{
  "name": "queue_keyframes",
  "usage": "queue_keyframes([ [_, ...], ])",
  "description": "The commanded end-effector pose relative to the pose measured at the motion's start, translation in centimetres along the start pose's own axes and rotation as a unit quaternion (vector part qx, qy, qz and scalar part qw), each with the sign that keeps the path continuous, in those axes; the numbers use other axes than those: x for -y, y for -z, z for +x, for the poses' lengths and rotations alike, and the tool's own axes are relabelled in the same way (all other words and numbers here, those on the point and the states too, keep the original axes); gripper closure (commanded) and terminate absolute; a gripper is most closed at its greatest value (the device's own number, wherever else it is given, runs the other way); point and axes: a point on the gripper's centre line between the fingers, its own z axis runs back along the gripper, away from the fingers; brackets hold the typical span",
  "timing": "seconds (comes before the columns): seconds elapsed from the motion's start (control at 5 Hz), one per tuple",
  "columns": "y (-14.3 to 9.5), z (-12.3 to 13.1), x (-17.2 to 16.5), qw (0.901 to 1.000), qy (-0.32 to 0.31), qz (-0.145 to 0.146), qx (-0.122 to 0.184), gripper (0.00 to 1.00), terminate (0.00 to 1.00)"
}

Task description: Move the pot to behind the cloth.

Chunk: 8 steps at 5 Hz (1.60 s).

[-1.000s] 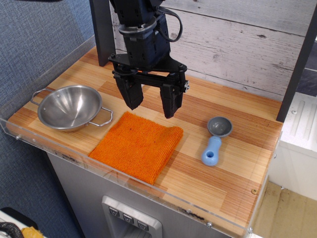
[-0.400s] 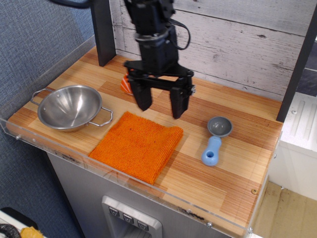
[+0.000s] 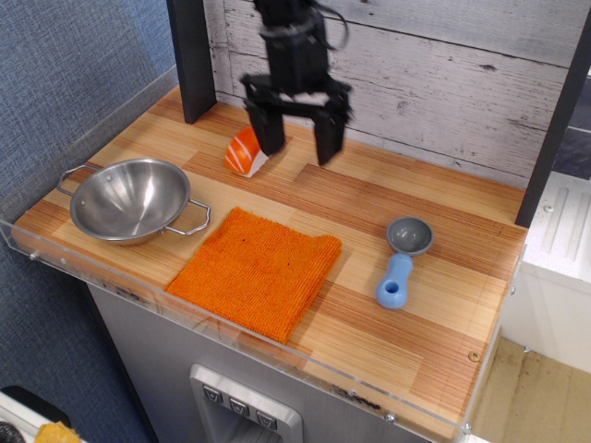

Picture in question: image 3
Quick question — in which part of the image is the yellow object bottom left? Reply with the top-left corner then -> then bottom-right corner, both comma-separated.
34,422 -> 82,443

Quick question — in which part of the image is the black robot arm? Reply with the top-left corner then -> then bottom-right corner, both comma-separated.
241,1 -> 351,165

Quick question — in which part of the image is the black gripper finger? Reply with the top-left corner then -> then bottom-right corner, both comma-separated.
313,99 -> 349,165
246,103 -> 285,156

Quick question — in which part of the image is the right dark vertical post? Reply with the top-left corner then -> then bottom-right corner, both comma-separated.
514,12 -> 590,228

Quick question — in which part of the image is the stainless steel bowl with handles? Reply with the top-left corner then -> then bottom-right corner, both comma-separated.
56,158 -> 211,245

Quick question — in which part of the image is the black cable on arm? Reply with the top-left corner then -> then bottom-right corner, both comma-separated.
318,2 -> 348,52

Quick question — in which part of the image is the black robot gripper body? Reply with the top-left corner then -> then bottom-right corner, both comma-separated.
241,18 -> 351,121

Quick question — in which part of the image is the blue grey toy scoop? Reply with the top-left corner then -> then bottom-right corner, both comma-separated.
376,217 -> 435,309

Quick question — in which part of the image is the orange folded cloth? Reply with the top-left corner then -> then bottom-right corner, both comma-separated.
166,208 -> 342,344

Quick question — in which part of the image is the toy salmon nigiri sushi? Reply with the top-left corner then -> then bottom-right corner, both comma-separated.
224,126 -> 270,178

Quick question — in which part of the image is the clear acrylic guard rail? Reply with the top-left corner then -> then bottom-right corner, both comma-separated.
1,66 -> 525,442

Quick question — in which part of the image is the grey cabinet with button panel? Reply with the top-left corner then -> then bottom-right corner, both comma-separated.
85,281 -> 435,443

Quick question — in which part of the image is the white toy sink counter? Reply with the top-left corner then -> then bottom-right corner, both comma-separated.
501,172 -> 590,372

